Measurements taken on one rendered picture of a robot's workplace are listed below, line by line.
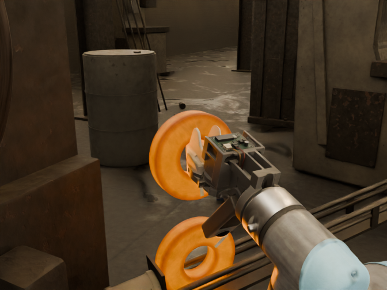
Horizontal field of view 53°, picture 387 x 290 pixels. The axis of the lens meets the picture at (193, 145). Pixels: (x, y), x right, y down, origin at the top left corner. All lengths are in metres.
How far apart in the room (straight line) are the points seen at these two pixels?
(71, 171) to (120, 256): 1.36
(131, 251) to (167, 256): 1.39
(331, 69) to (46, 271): 2.48
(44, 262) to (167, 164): 0.24
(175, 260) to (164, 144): 0.21
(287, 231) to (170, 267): 0.31
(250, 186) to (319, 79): 2.37
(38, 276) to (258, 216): 0.31
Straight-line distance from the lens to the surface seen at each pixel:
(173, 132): 0.64
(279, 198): 0.50
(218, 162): 0.54
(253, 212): 0.50
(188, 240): 0.71
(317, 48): 2.85
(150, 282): 0.73
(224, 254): 0.77
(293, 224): 0.47
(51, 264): 0.62
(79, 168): 0.76
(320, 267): 0.44
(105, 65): 3.02
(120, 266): 2.00
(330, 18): 2.85
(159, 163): 0.64
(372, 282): 0.59
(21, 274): 0.61
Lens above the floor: 1.13
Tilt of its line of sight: 18 degrees down
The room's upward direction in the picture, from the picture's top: straight up
